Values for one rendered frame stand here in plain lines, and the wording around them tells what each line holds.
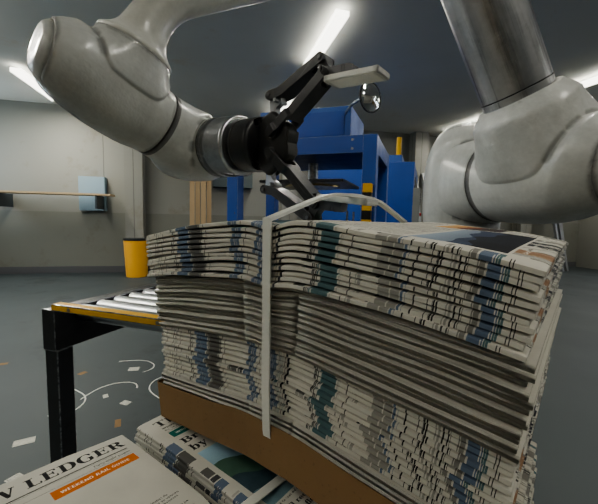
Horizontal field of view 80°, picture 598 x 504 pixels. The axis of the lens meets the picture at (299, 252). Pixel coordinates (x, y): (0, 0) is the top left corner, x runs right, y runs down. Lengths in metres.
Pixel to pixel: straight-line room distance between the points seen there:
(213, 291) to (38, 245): 7.48
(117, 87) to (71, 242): 7.13
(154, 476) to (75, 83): 0.43
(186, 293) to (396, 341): 0.24
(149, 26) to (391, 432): 0.54
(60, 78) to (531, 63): 0.61
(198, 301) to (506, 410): 0.28
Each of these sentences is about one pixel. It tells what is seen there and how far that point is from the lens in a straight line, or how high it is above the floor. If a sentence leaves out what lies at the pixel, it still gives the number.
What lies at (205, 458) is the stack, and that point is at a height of 0.83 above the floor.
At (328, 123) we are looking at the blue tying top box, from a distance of 2.32.
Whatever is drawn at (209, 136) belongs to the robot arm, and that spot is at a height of 1.19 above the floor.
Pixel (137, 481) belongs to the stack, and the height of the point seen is 0.83.
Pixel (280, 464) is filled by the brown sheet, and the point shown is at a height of 0.86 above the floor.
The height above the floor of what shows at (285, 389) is 0.93.
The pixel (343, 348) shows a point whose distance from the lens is 0.27.
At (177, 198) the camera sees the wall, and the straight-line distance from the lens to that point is 7.24.
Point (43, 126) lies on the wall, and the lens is 7.89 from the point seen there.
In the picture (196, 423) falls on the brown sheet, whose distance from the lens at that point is 0.44.
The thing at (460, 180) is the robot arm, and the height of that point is 1.15.
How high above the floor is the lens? 1.07
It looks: 5 degrees down
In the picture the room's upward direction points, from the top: 1 degrees clockwise
